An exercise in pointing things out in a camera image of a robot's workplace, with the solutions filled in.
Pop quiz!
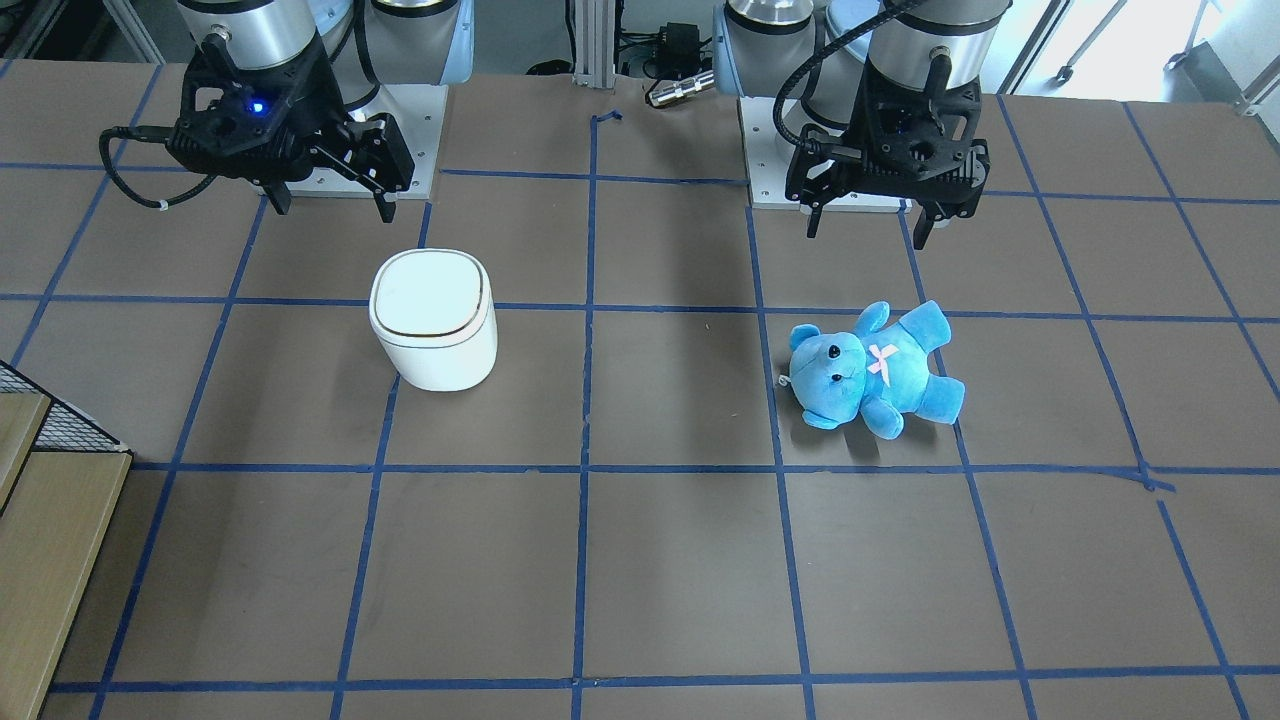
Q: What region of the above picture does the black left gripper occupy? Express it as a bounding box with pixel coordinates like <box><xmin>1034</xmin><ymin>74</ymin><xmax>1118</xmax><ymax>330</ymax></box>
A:
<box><xmin>783</xmin><ymin>64</ymin><xmax>991</xmax><ymax>251</ymax></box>

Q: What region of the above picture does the wire grid wooden box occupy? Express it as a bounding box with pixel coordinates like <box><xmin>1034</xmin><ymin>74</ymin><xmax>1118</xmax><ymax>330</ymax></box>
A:
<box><xmin>1</xmin><ymin>363</ymin><xmax>133</xmax><ymax>719</ymax></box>

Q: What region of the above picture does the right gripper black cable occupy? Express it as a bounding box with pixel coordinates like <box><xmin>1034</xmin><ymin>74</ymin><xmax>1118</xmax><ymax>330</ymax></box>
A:
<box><xmin>99</xmin><ymin>126</ymin><xmax>218</xmax><ymax>211</ymax></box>

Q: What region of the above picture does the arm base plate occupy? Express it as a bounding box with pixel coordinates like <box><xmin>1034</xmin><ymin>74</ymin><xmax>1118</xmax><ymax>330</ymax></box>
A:
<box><xmin>259</xmin><ymin>85</ymin><xmax>449</xmax><ymax>202</ymax></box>
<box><xmin>739</xmin><ymin>96</ymin><xmax>913</xmax><ymax>213</ymax></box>

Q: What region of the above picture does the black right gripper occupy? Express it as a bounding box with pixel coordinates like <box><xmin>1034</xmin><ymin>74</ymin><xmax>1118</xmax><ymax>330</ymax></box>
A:
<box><xmin>165</xmin><ymin>36</ymin><xmax>415</xmax><ymax>223</ymax></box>

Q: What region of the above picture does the black power adapter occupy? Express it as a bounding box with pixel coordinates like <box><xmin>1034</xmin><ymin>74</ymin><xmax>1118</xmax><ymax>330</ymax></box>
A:
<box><xmin>655</xmin><ymin>22</ymin><xmax>701</xmax><ymax>64</ymax></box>

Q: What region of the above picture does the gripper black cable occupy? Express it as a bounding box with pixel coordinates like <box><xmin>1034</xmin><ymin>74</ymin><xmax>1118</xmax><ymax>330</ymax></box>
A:
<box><xmin>99</xmin><ymin>126</ymin><xmax>218</xmax><ymax>211</ymax></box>
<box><xmin>774</xmin><ymin>0</ymin><xmax>941</xmax><ymax>151</ymax></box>

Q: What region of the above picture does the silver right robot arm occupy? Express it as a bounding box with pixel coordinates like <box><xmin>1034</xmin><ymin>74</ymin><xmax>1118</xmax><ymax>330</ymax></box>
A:
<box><xmin>165</xmin><ymin>1</ymin><xmax>475</xmax><ymax>222</ymax></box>

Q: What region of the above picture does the aluminium frame post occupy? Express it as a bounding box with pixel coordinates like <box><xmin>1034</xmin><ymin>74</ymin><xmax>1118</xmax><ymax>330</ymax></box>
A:
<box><xmin>568</xmin><ymin>0</ymin><xmax>618</xmax><ymax>91</ymax></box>

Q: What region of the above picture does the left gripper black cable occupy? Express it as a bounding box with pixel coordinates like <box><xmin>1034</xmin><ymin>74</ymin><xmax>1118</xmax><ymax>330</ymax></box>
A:
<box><xmin>774</xmin><ymin>0</ymin><xmax>941</xmax><ymax>151</ymax></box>

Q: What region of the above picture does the white trash can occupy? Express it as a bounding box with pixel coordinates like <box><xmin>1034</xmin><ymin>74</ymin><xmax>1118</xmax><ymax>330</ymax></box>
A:
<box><xmin>367</xmin><ymin>249</ymin><xmax>498</xmax><ymax>392</ymax></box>

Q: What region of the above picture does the silver metal cylinder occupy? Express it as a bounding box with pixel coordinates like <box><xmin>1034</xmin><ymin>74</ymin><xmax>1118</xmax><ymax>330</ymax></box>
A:
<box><xmin>644</xmin><ymin>70</ymin><xmax>716</xmax><ymax>110</ymax></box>

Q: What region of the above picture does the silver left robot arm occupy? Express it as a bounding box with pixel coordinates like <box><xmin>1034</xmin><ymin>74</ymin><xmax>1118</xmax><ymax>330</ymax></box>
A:
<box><xmin>712</xmin><ymin>1</ymin><xmax>1010</xmax><ymax>249</ymax></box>

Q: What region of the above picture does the blue teddy bear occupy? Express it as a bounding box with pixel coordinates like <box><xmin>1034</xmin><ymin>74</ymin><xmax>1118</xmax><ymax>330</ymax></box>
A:
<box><xmin>786</xmin><ymin>300</ymin><xmax>966</xmax><ymax>439</ymax></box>

